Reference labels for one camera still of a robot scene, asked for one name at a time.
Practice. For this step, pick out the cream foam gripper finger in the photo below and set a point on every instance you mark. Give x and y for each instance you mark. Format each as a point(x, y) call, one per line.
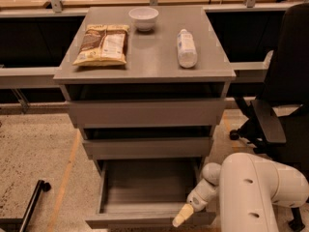
point(183, 215)

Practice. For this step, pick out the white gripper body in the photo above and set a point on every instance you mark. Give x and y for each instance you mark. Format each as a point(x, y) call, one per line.
point(196, 201)

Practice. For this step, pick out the grey bottom drawer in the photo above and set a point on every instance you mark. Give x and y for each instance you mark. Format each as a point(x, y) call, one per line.
point(143, 192)

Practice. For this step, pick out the grey drawer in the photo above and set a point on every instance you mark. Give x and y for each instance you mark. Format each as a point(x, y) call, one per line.
point(148, 148)
point(146, 113)
point(143, 192)

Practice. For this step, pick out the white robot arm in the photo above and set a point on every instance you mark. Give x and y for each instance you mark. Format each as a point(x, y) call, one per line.
point(248, 187)

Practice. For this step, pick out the grey middle drawer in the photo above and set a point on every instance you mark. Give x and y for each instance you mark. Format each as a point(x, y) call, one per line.
point(148, 148)

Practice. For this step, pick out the grey top drawer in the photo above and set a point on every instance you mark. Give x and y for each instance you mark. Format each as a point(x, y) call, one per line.
point(146, 113)

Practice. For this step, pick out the grey drawer cabinet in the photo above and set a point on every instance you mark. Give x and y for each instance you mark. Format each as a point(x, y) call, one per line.
point(152, 72)

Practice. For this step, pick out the black office chair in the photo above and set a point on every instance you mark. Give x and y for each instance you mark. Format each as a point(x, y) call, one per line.
point(278, 118)

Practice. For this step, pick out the white plastic bottle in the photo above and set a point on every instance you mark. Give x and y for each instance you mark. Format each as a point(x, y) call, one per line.
point(187, 54)

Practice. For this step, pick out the brown yellow snack bag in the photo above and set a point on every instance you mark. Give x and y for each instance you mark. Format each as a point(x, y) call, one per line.
point(103, 45)

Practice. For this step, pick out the white bowl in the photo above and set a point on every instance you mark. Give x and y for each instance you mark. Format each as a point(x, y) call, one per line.
point(143, 18)

